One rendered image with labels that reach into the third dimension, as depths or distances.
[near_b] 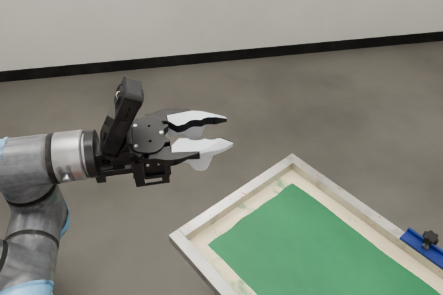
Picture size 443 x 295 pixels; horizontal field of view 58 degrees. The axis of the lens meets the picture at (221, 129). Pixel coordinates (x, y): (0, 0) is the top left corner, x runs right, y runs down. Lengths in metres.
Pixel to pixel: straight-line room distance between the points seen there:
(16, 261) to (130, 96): 0.26
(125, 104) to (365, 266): 1.01
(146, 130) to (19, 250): 0.23
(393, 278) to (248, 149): 1.88
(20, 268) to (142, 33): 3.38
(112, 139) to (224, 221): 0.87
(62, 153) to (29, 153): 0.04
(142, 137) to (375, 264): 0.97
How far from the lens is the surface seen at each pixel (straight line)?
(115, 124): 0.55
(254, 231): 1.37
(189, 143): 0.58
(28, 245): 0.63
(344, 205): 1.48
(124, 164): 0.62
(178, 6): 3.77
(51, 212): 0.67
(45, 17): 3.87
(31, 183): 0.62
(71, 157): 0.59
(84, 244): 2.61
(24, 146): 0.61
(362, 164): 3.08
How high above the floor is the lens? 2.07
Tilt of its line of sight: 40 degrees down
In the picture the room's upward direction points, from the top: straight up
